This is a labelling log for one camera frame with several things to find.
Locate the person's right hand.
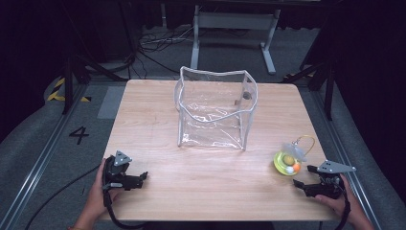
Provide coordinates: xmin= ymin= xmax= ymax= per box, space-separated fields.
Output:
xmin=314 ymin=172 xmax=363 ymax=223

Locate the bundle of floor cables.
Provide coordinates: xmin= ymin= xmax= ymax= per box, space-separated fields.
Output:
xmin=136 ymin=26 xmax=196 ymax=56

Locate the grey metal table frame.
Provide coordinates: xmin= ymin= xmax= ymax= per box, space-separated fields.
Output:
xmin=190 ymin=4 xmax=282 ymax=77

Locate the grey metal floor rail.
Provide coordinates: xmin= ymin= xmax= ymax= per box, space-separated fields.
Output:
xmin=310 ymin=89 xmax=384 ymax=230
xmin=0 ymin=83 xmax=91 ymax=230

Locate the thick black gripper cable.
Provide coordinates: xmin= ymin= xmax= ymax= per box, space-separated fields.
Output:
xmin=101 ymin=186 xmax=147 ymax=230

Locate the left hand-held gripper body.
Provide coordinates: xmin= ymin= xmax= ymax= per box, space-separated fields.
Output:
xmin=101 ymin=149 xmax=139 ymax=192

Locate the person's left hand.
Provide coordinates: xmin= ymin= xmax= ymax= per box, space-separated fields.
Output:
xmin=88 ymin=157 xmax=124 ymax=221

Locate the clear plastic bag grey trim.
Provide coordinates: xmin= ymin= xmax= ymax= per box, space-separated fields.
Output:
xmin=173 ymin=65 xmax=259 ymax=151

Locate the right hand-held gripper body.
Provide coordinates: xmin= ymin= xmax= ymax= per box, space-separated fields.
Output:
xmin=304 ymin=159 xmax=357 ymax=200

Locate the thin black cable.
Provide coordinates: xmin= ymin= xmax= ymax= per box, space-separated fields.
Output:
xmin=24 ymin=163 xmax=102 ymax=230

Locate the yellow-green clear toy with balls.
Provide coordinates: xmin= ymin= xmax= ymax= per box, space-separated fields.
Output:
xmin=273 ymin=134 xmax=317 ymax=177

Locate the black tripod stand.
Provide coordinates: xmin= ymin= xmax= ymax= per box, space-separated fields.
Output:
xmin=282 ymin=60 xmax=337 ymax=122
xmin=61 ymin=53 xmax=129 ymax=116

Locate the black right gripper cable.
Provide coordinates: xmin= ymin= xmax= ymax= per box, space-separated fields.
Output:
xmin=334 ymin=181 xmax=352 ymax=230

